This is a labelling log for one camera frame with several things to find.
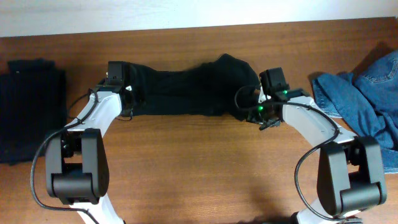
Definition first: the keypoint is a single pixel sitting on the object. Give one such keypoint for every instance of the black fabric storage container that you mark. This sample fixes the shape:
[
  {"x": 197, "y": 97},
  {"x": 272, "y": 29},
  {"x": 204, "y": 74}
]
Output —
[{"x": 33, "y": 103}]

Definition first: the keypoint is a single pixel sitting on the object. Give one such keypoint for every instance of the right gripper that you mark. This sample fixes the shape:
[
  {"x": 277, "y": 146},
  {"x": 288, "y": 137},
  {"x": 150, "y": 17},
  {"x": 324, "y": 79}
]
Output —
[{"x": 253, "y": 117}]

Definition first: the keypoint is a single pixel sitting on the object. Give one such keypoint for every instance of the blue denim jeans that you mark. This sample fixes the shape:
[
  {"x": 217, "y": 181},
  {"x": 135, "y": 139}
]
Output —
[{"x": 367, "y": 103}]

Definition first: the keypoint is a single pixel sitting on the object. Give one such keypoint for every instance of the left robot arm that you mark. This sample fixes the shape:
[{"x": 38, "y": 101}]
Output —
[{"x": 76, "y": 166}]

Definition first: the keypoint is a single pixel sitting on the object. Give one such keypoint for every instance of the black t-shirt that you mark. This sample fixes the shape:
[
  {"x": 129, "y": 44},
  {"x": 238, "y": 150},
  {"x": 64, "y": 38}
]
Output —
[{"x": 207, "y": 90}]

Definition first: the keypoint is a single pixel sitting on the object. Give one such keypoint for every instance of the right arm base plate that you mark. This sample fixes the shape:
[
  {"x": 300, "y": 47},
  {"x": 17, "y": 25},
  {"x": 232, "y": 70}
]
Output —
[{"x": 352, "y": 220}]

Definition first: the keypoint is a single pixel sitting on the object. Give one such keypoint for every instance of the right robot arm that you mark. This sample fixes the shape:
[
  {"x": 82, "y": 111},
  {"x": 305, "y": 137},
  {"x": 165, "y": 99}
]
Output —
[{"x": 350, "y": 177}]

